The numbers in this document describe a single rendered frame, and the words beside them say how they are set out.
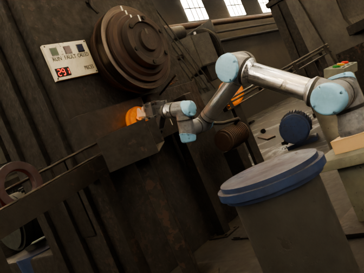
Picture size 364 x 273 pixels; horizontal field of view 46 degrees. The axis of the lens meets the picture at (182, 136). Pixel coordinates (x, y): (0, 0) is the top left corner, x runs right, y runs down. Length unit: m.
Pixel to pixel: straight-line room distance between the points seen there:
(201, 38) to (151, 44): 8.21
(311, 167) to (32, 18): 1.53
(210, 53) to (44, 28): 8.45
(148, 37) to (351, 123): 1.10
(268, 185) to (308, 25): 3.73
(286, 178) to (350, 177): 0.69
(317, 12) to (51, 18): 3.07
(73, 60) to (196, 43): 8.16
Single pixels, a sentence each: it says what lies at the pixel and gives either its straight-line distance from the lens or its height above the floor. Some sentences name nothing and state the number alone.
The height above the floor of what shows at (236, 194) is 0.42.
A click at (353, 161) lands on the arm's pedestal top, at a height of 0.28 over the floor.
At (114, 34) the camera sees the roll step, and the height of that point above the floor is 1.19.
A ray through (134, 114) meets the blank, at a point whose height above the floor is 0.79.
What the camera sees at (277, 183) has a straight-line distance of 1.10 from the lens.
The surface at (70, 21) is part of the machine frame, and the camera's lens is 2.33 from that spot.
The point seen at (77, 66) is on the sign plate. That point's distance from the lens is 2.19.
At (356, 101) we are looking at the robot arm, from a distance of 1.74.
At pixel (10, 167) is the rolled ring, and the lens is 1.72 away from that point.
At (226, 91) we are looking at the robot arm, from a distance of 1.95.
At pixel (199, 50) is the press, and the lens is 10.23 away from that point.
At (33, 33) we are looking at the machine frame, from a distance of 2.17.
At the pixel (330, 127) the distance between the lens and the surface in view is 2.50.
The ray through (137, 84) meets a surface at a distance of 2.20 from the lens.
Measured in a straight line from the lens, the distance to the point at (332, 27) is 4.63.
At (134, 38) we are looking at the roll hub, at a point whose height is 1.14.
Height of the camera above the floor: 0.64
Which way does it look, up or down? 1 degrees down
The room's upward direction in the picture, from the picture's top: 23 degrees counter-clockwise
